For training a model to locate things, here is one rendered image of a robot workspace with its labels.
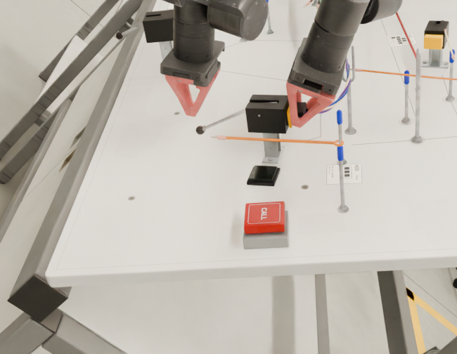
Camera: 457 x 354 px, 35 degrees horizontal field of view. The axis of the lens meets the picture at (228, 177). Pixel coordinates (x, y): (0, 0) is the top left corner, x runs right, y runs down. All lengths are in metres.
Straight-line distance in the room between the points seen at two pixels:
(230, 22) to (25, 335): 0.49
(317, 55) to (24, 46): 2.11
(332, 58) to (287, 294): 0.65
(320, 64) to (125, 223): 0.33
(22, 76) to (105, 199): 1.79
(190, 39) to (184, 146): 0.21
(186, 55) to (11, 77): 1.81
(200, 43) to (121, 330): 0.43
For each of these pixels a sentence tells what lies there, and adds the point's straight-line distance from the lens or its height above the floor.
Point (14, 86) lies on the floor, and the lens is 2.75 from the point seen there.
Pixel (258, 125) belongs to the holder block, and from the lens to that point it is 1.04.
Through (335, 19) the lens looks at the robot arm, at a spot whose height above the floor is 1.31.
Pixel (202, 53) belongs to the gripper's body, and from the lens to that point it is 1.01.
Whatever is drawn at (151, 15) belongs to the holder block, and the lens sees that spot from 1.39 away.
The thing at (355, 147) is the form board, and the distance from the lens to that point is 1.09.
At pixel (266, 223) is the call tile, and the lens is 0.90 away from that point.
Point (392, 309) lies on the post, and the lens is 1.37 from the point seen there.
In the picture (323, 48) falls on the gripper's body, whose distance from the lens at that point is 0.96.
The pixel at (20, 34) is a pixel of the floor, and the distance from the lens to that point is 3.01.
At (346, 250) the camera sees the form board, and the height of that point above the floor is 1.16.
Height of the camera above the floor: 1.51
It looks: 27 degrees down
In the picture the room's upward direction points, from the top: 50 degrees clockwise
